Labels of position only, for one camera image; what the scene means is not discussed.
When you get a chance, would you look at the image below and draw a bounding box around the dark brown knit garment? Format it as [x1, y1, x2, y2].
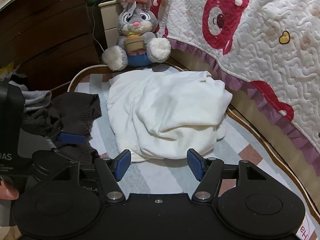
[24, 92, 102, 165]

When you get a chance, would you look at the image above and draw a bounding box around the grey rabbit plush toy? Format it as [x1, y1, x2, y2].
[101, 0, 172, 72]

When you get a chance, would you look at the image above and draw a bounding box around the cream white sweater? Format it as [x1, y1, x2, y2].
[106, 70, 233, 163]

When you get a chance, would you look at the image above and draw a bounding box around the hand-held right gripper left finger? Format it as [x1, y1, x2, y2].
[51, 149, 132, 203]

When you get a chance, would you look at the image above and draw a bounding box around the white quilt with red bears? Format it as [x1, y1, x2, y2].
[150, 0, 320, 180]

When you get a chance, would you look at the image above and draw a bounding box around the brown wooden cabinet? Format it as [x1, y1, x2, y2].
[0, 0, 100, 93]

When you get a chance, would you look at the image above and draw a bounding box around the white cable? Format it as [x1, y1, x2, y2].
[86, 0, 108, 55]

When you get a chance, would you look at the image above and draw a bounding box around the yellow crumpled bag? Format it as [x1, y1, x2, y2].
[0, 62, 24, 81]

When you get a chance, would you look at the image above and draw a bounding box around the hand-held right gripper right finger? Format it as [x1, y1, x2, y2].
[187, 149, 267, 203]

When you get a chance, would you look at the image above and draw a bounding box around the grey garment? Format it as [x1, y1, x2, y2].
[10, 81, 52, 113]

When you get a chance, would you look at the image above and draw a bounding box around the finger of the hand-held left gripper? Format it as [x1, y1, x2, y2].
[44, 129, 86, 145]

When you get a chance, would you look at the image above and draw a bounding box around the person's left hand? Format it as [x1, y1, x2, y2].
[0, 187, 20, 201]

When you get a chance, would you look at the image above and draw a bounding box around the checked floor mat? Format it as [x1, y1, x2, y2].
[67, 65, 320, 240]

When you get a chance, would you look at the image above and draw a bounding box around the white drawer unit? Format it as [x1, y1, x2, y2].
[98, 0, 125, 49]

